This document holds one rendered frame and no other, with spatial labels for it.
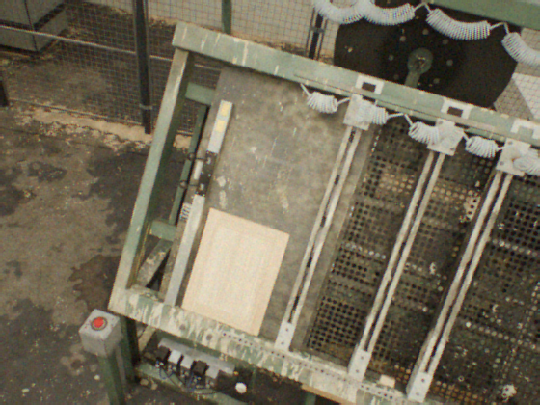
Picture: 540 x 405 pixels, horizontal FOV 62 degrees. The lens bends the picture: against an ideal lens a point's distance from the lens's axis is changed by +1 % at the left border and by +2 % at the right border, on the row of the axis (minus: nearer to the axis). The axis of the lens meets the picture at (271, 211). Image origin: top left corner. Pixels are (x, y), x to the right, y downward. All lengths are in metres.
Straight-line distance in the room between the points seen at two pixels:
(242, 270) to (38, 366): 1.56
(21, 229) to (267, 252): 2.30
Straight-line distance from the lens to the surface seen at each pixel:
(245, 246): 1.97
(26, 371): 3.12
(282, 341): 2.00
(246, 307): 2.04
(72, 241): 3.63
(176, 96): 2.00
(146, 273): 2.37
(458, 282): 1.95
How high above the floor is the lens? 2.69
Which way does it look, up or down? 45 degrees down
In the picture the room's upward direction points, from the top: 12 degrees clockwise
